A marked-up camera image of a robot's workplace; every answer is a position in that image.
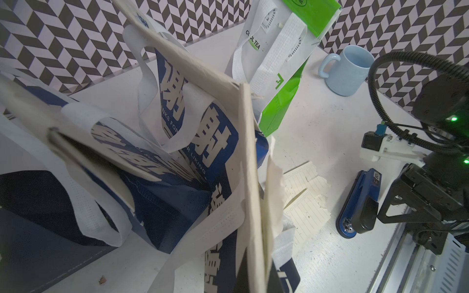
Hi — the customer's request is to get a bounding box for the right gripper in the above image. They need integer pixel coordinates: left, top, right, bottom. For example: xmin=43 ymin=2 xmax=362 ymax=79
xmin=377 ymin=153 xmax=469 ymax=255

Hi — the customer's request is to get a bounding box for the blue black stapler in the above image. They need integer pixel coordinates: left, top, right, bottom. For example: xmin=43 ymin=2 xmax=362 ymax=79
xmin=336 ymin=168 xmax=382 ymax=239

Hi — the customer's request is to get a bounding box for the cream paper receipt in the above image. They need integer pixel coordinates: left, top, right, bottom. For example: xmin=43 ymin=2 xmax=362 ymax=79
xmin=261 ymin=156 xmax=285 ymax=273

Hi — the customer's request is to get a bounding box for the blue white bag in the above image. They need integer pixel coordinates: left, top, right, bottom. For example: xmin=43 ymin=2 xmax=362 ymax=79
xmin=1 ymin=170 xmax=114 ymax=293
xmin=1 ymin=1 xmax=300 ymax=293

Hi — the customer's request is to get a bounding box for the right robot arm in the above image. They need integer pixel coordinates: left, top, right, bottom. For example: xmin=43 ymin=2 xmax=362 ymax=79
xmin=377 ymin=74 xmax=469 ymax=255

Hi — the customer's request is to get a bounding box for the cream receipt pile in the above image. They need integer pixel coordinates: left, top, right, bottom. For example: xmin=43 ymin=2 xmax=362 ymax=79
xmin=283 ymin=161 xmax=331 ymax=255

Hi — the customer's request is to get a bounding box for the light blue mug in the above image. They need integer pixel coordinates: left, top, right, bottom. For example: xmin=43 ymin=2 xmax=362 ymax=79
xmin=318 ymin=45 xmax=375 ymax=96

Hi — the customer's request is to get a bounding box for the green white bag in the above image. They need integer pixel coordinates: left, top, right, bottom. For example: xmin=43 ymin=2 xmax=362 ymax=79
xmin=225 ymin=0 xmax=342 ymax=137

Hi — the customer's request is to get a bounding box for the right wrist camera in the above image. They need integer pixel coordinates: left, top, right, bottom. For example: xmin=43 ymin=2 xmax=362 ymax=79
xmin=360 ymin=131 xmax=426 ymax=167

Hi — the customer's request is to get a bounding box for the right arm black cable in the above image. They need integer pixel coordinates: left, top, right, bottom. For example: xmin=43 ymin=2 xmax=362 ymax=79
xmin=368 ymin=51 xmax=469 ymax=155

